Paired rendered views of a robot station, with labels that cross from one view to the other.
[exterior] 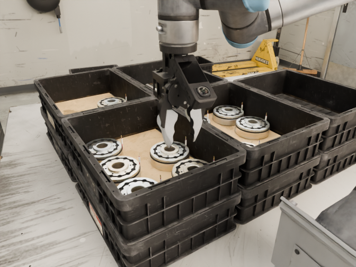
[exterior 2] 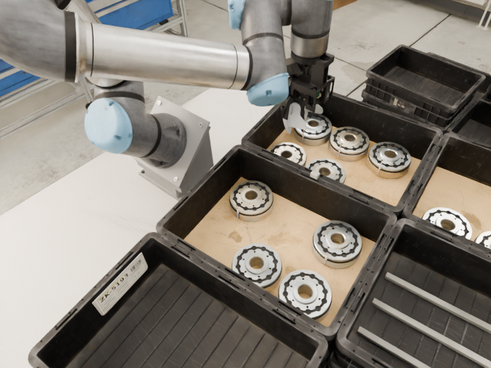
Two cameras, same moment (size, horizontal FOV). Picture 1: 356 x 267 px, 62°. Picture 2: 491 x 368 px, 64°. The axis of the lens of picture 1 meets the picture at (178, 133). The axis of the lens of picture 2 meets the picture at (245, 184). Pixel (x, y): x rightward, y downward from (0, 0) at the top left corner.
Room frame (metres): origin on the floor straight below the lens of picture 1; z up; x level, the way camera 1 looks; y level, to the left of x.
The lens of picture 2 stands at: (1.21, -0.38, 1.58)
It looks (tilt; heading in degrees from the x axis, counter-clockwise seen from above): 49 degrees down; 160
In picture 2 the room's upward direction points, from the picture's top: 3 degrees counter-clockwise
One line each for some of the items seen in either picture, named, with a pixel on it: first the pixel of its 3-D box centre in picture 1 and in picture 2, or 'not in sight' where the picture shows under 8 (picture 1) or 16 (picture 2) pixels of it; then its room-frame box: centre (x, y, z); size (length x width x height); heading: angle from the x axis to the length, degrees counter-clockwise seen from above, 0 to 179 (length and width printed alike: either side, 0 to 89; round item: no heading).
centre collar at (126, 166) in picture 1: (118, 166); (349, 138); (0.59, 0.14, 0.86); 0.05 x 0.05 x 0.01
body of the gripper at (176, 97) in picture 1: (176, 73); (309, 77); (0.58, 0.00, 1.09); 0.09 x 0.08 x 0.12; 26
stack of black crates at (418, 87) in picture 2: not in sight; (410, 115); (0.14, 0.85, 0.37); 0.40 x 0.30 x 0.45; 23
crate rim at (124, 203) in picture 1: (144, 137); (340, 139); (0.63, 0.08, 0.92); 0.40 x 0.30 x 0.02; 33
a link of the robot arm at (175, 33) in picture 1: (177, 32); (310, 39); (0.57, 0.00, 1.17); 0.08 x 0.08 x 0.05
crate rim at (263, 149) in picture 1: (237, 110); (275, 225); (0.79, -0.17, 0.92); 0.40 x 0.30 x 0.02; 33
